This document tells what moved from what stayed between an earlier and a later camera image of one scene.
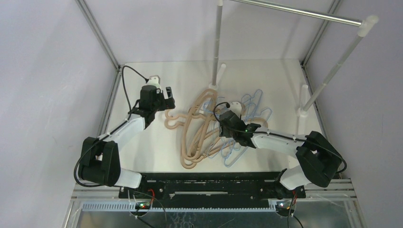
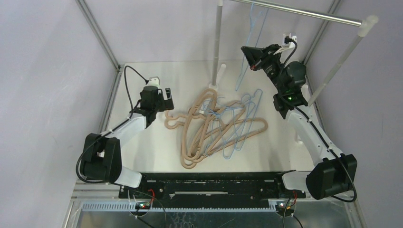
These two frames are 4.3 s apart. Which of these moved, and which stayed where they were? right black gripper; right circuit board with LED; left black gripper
Moved: right black gripper
Stayed: left black gripper; right circuit board with LED
